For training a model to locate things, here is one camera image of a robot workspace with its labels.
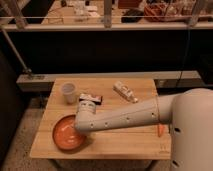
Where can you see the translucent plastic cup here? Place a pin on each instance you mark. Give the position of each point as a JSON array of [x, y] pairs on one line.
[[68, 91]]

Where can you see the black and white box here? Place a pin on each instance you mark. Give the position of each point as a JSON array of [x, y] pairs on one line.
[[94, 98]]

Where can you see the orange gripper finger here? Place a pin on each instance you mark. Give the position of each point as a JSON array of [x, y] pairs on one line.
[[160, 129]]

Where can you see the wooden table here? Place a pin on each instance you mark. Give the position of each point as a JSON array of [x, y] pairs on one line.
[[133, 143]]

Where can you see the orange ceramic bowl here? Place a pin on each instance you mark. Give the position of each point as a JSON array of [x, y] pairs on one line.
[[65, 136]]

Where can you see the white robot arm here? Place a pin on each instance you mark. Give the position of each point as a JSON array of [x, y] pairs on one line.
[[190, 115]]

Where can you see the diagonal metal pole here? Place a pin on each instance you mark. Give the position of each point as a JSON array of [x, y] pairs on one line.
[[26, 69]]

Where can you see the metal rail beam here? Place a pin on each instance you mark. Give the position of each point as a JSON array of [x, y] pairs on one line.
[[162, 79]]

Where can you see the white plastic bottle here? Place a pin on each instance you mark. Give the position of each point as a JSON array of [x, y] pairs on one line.
[[125, 92]]

